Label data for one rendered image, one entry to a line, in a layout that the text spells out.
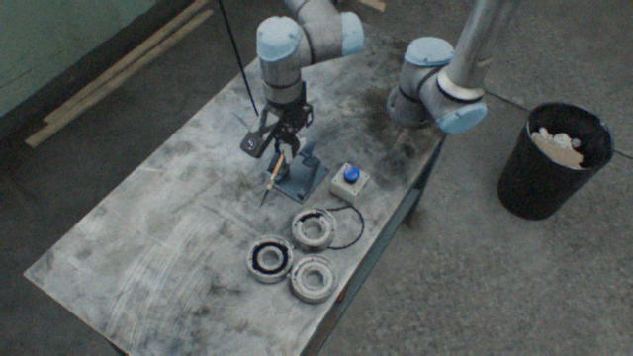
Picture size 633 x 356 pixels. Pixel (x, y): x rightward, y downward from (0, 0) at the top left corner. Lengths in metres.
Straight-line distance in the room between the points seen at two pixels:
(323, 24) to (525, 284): 1.58
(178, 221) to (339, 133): 0.49
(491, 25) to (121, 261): 0.94
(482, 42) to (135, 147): 1.72
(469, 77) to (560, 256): 1.32
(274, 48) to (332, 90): 0.64
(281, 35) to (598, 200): 2.00
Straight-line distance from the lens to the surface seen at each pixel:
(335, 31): 0.96
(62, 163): 2.52
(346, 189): 1.26
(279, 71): 0.94
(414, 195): 2.03
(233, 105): 1.48
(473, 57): 1.19
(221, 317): 1.16
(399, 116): 1.46
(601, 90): 3.16
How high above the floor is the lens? 1.89
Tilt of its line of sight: 55 degrees down
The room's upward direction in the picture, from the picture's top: 6 degrees clockwise
